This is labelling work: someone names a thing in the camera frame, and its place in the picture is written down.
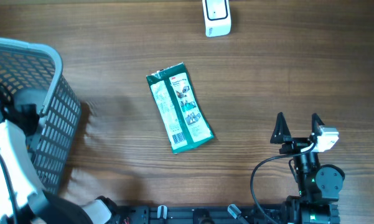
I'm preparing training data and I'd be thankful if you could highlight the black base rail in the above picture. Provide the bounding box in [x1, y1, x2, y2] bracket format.
[109, 204, 291, 224]

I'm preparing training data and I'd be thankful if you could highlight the grey plastic basket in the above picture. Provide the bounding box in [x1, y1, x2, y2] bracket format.
[0, 38, 82, 197]

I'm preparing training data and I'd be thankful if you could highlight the white barcode scanner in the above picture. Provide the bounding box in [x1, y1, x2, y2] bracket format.
[202, 0, 231, 37]

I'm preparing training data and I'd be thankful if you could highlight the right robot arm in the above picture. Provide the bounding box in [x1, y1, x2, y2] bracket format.
[270, 112, 345, 224]

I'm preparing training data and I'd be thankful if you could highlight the green 3M glove packet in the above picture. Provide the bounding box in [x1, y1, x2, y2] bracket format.
[146, 63, 214, 154]

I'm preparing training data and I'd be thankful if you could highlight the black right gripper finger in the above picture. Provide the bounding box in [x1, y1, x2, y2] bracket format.
[311, 113, 324, 134]
[270, 112, 291, 144]

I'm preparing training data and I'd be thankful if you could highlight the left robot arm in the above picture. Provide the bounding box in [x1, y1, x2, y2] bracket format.
[0, 83, 121, 224]

